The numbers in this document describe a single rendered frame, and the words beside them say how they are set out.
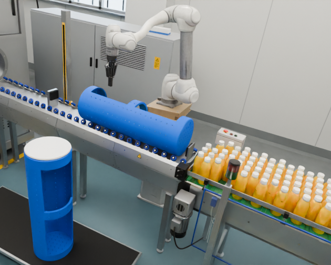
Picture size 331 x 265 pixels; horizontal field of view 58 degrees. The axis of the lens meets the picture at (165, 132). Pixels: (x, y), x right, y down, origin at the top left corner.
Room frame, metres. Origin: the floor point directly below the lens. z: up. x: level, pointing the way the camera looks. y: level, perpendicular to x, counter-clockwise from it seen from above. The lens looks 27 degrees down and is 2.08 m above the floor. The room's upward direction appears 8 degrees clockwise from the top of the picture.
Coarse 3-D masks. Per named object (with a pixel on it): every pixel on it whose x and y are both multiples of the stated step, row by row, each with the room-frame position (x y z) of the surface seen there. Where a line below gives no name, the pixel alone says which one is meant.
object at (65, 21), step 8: (64, 16) 2.75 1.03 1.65; (64, 24) 2.75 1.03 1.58; (64, 32) 2.75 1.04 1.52; (64, 40) 2.75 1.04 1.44; (64, 48) 2.75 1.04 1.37; (64, 56) 2.75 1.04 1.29; (64, 64) 2.75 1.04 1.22; (64, 72) 2.75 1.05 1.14; (64, 80) 2.76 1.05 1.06; (64, 88) 2.76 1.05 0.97; (64, 96) 2.76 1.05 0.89
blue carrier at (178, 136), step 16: (80, 96) 2.14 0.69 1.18; (96, 96) 2.12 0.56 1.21; (80, 112) 2.11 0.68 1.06; (96, 112) 2.04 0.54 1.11; (112, 112) 1.99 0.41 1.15; (128, 112) 1.96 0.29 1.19; (144, 112) 1.95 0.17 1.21; (112, 128) 2.00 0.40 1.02; (128, 128) 1.92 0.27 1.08; (144, 128) 1.87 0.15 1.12; (160, 128) 1.83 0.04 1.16; (176, 128) 1.81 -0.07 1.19; (192, 128) 1.99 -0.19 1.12; (160, 144) 1.81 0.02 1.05; (176, 144) 1.76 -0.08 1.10
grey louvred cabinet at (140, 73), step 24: (48, 24) 4.15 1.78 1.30; (72, 24) 4.01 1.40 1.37; (96, 24) 3.90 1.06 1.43; (120, 24) 4.09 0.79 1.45; (48, 48) 4.16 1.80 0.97; (72, 48) 4.02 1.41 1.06; (96, 48) 3.88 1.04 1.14; (144, 48) 3.64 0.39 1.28; (168, 48) 3.53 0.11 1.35; (48, 72) 4.17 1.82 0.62; (72, 72) 4.02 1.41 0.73; (96, 72) 3.88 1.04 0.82; (120, 72) 3.75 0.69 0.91; (144, 72) 3.63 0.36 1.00; (168, 72) 3.52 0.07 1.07; (72, 96) 4.02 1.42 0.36; (120, 96) 3.74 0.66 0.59; (144, 96) 3.61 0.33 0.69
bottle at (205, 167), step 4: (204, 160) 1.65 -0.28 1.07; (204, 164) 1.63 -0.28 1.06; (208, 164) 1.63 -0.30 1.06; (200, 168) 1.64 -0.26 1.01; (204, 168) 1.62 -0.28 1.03; (208, 168) 1.62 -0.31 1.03; (200, 172) 1.63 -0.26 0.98; (204, 172) 1.62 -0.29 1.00; (208, 172) 1.62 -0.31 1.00; (204, 176) 1.62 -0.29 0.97; (208, 176) 1.63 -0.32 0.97; (200, 180) 1.62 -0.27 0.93; (200, 184) 1.62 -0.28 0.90
